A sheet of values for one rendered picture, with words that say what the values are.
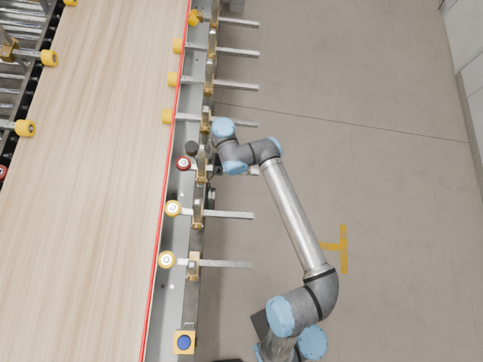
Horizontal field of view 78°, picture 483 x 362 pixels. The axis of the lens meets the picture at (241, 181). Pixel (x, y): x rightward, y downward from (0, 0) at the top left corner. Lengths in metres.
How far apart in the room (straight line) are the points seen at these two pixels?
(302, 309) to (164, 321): 0.93
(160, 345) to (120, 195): 0.78
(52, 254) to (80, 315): 0.30
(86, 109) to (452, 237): 3.02
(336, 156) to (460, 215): 1.24
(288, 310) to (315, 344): 0.62
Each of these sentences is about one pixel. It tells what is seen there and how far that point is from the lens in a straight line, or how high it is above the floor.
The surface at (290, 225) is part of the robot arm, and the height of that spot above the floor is 1.37.
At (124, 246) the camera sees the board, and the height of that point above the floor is 0.90.
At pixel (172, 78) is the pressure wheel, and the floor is 0.97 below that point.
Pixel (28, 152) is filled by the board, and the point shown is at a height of 0.90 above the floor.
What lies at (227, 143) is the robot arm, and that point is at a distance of 1.12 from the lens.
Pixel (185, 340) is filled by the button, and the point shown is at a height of 1.23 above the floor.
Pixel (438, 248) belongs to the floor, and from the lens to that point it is 3.14.
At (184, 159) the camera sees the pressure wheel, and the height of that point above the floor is 0.90.
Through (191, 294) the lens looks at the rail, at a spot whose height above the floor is 0.70.
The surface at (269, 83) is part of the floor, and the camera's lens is 3.14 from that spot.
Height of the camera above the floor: 2.36
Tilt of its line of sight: 68 degrees down
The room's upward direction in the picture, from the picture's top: 20 degrees clockwise
